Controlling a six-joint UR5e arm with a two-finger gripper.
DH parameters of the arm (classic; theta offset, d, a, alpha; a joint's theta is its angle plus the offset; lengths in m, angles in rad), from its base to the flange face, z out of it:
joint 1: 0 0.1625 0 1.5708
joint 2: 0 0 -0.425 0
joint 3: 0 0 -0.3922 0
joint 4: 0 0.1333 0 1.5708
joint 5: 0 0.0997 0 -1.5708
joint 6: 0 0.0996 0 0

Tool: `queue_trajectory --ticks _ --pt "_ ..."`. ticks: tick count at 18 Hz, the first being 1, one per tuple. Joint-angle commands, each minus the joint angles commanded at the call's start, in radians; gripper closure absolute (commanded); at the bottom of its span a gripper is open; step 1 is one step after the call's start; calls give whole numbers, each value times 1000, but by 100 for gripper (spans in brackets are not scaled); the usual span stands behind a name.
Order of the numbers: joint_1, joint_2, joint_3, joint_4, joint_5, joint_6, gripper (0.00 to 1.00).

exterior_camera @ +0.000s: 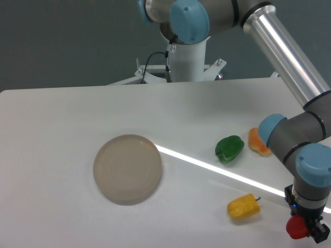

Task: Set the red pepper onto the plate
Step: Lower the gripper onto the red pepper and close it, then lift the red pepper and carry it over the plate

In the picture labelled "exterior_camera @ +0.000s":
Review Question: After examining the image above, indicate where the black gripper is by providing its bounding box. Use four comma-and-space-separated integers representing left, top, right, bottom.
284, 184, 330, 243

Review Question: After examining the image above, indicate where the red pepper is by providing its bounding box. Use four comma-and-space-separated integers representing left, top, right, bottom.
285, 214, 309, 240

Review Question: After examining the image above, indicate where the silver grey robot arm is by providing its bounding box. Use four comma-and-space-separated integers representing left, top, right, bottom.
138, 1, 330, 243

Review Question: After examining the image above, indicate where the yellow pepper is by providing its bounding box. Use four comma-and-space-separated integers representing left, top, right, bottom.
227, 193, 261, 220

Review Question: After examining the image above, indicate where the orange pepper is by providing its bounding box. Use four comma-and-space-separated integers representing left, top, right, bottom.
248, 127, 272, 156

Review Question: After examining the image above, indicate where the green pepper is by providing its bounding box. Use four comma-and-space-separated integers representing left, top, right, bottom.
215, 135, 245, 164

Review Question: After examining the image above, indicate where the beige round plate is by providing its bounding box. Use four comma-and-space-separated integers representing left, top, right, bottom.
93, 134, 162, 205

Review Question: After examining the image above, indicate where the black cable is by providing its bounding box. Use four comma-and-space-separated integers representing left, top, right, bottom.
141, 34, 179, 85

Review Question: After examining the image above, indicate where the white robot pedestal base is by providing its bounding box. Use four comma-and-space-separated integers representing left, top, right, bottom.
111, 38, 227, 86

